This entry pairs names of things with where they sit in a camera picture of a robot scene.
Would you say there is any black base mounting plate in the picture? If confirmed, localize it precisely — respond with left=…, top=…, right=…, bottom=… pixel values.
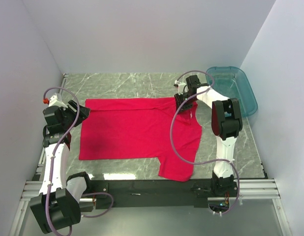
left=85, top=179, right=238, bottom=208

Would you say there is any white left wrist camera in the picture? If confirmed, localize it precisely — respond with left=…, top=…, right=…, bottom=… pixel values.
left=43, top=93, right=67, bottom=108

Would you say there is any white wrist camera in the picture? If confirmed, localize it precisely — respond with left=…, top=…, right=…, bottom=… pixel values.
left=174, top=80, right=188, bottom=94
left=43, top=93, right=67, bottom=108

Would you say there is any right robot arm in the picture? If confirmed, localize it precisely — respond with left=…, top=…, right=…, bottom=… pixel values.
left=170, top=75, right=243, bottom=196

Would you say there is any teal plastic bin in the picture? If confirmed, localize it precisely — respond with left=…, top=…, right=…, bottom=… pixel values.
left=206, top=66, right=258, bottom=117

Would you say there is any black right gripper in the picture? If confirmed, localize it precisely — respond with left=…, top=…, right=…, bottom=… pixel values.
left=174, top=91, right=197, bottom=115

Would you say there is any aluminium frame rail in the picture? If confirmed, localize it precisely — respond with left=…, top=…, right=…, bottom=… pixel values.
left=20, top=179, right=280, bottom=201

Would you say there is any red t shirt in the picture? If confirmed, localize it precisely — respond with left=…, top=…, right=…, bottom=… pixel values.
left=79, top=97, right=202, bottom=181

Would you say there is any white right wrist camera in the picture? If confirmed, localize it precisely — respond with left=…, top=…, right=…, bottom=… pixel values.
left=174, top=80, right=188, bottom=94

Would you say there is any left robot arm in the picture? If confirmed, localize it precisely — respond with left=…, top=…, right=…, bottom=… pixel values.
left=30, top=96, right=93, bottom=234

